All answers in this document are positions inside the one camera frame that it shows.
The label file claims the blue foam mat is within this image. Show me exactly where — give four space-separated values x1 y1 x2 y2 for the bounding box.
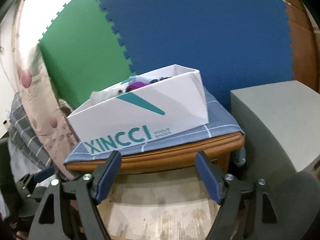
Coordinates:
90 0 294 110

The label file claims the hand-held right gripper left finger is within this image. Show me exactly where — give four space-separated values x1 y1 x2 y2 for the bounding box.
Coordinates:
30 150 122 240

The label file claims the purple underwear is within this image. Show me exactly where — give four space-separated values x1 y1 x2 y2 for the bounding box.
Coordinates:
126 81 148 92

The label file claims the grey cabinet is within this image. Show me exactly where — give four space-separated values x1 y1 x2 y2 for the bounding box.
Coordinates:
230 80 320 180

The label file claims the blue plaid bedding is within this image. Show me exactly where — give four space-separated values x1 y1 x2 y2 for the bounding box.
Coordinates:
7 92 54 170

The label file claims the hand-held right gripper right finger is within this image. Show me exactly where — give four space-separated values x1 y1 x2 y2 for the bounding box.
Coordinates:
195 151 297 240

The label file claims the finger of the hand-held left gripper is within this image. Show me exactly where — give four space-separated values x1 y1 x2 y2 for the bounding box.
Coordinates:
15 167 59 198

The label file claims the white shoe box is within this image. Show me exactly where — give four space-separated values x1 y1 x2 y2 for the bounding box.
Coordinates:
67 64 209 155

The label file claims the brown cardboard sheet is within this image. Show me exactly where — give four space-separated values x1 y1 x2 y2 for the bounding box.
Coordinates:
279 0 320 93

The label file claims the green foam mat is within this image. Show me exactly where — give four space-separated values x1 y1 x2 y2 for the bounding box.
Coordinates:
39 0 137 110

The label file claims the wooden nightstand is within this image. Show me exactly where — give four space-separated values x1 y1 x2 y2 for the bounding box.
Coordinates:
66 131 245 178

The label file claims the blue checked cloth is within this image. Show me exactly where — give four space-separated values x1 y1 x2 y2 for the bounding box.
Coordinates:
63 85 247 167

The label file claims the pink floral curtain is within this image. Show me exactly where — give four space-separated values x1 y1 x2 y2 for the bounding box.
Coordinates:
10 0 83 178

